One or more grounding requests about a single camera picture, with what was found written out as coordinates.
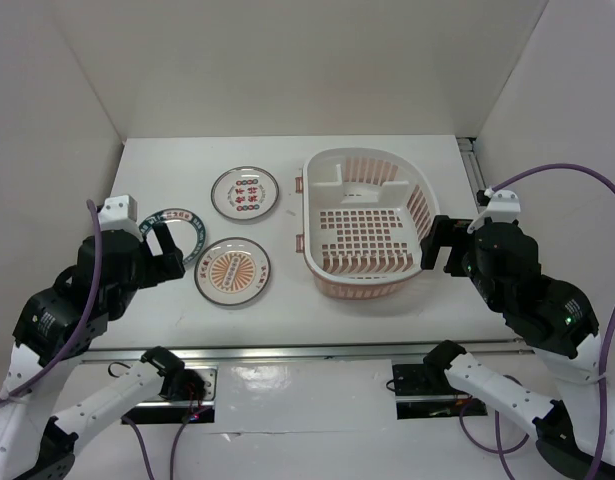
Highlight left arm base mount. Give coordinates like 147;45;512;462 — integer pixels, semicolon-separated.
125;366;218;425

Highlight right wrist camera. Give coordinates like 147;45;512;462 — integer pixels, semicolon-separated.
473;188;521;229

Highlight aluminium side rail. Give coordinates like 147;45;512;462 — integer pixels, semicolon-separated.
456;137;487;197

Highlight orange sunburst white plate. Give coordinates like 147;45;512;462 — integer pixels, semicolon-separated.
194;237;271;307

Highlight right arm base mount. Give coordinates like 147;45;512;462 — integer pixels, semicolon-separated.
385;364;487;420

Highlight aluminium front rail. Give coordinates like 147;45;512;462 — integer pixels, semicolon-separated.
81;339;533;364

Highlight red character white plate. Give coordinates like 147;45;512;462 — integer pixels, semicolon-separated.
210;166;280;221

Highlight green rimmed white plate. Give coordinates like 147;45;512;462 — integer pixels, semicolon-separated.
139;208;207;268

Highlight white pink dish rack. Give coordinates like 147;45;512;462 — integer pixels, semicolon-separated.
296;148;439;300

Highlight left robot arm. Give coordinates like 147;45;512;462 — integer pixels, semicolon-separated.
0;225;205;479

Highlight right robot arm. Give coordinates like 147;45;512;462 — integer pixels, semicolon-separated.
421;215;615;479

